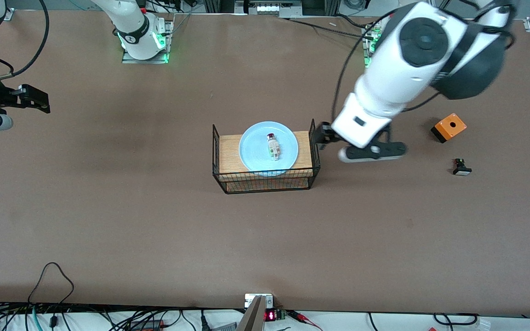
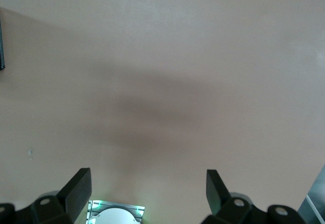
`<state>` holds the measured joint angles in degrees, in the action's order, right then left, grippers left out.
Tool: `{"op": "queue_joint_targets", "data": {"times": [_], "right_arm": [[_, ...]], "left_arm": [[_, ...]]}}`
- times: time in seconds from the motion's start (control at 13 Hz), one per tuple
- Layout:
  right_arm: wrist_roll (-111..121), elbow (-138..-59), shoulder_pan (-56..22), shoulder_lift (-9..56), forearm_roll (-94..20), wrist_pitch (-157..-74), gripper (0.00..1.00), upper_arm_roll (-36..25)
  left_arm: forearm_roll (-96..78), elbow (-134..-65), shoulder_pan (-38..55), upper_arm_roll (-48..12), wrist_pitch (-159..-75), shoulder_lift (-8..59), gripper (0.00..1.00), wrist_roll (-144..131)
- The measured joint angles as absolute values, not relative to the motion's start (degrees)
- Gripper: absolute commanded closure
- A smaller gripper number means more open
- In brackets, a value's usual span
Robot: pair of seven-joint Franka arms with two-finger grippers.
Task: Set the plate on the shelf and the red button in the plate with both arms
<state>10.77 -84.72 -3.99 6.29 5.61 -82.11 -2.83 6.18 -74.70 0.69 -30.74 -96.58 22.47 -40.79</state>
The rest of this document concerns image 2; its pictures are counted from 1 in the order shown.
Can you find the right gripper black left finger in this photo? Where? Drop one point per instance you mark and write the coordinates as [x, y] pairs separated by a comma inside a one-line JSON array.
[[76, 191]]

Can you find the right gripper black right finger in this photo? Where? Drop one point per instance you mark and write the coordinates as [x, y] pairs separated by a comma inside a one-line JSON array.
[[215, 191]]

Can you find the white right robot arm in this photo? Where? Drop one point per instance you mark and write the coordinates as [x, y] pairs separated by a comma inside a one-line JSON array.
[[114, 216]]

